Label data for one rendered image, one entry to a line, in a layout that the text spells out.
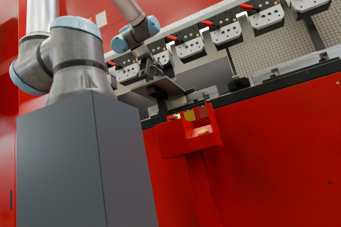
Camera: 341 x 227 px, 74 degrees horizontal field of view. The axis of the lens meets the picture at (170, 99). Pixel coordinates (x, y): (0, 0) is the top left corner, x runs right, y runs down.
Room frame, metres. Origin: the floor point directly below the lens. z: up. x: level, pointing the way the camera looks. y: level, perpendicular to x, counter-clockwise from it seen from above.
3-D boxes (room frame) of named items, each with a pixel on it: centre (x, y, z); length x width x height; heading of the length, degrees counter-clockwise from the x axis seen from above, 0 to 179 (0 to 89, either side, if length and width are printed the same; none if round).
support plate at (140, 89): (1.04, 0.04, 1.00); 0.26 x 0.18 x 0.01; 161
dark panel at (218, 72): (1.74, 0.05, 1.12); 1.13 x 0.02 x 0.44; 71
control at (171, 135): (0.85, -0.04, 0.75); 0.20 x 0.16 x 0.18; 74
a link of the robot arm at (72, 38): (0.48, 0.20, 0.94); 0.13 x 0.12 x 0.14; 64
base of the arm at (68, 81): (0.48, 0.19, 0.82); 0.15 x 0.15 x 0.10
